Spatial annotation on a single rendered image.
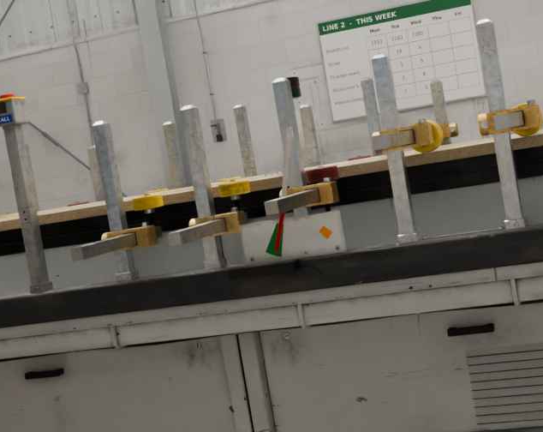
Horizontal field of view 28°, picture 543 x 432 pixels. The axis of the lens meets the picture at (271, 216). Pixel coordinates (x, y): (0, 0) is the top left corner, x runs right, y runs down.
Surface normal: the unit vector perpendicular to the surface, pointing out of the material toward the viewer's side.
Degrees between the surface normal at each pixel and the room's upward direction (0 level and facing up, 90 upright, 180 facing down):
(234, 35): 90
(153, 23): 90
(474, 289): 90
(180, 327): 90
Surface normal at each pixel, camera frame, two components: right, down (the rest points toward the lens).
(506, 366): -0.36, -0.52
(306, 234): -0.33, 0.11
